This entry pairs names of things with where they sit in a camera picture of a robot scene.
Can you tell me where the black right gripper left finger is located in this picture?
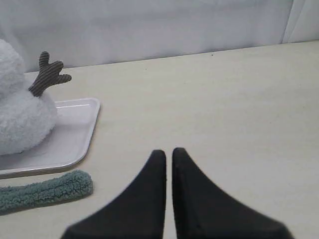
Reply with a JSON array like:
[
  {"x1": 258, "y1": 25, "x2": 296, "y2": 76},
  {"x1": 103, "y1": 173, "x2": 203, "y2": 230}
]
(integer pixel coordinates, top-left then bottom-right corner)
[{"x1": 62, "y1": 150, "x2": 166, "y2": 239}]

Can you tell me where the green fleece scarf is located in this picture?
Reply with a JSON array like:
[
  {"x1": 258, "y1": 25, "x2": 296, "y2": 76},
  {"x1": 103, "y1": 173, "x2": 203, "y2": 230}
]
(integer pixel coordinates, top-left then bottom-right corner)
[{"x1": 0, "y1": 170, "x2": 94, "y2": 215}]

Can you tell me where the white plush snowman toy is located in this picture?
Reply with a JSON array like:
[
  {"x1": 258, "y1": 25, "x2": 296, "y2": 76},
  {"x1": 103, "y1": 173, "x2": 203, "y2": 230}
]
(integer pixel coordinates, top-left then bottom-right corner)
[{"x1": 0, "y1": 40, "x2": 72, "y2": 155}]

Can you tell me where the white rectangular tray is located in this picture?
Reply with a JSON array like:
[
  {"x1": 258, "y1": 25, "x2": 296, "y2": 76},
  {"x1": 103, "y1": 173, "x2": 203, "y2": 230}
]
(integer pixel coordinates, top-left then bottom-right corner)
[{"x1": 0, "y1": 98, "x2": 100, "y2": 179}]

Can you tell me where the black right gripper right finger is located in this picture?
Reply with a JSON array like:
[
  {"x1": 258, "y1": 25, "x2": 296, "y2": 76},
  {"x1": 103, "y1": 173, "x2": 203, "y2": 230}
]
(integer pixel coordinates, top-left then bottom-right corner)
[{"x1": 172, "y1": 147, "x2": 294, "y2": 239}]

